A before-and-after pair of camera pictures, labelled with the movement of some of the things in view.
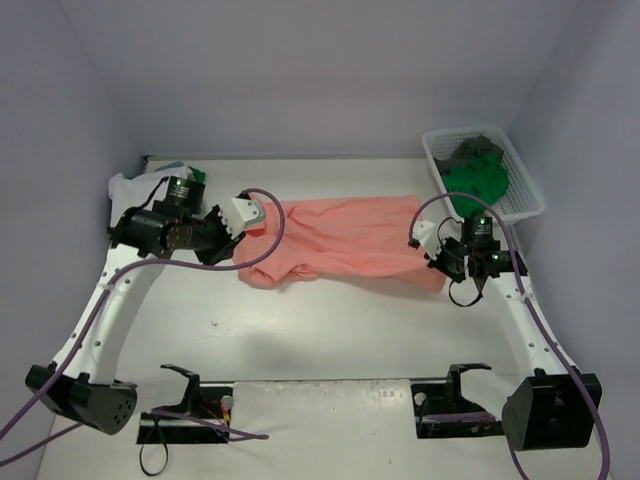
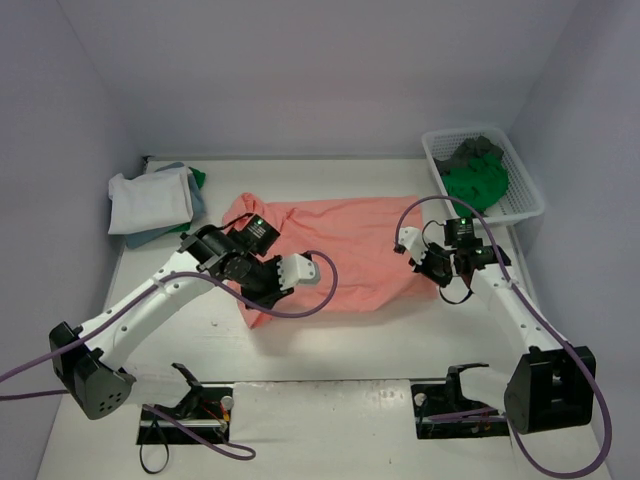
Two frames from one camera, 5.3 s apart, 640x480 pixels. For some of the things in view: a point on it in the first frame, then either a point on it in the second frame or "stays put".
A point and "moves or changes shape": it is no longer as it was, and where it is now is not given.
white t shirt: [125, 193] stays put
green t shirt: [199, 176] stays put
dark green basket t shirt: [483, 176] stays put
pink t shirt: [364, 239] moves or changes shape
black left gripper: [216, 238] to [270, 282]
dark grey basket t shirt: [478, 146] stays put
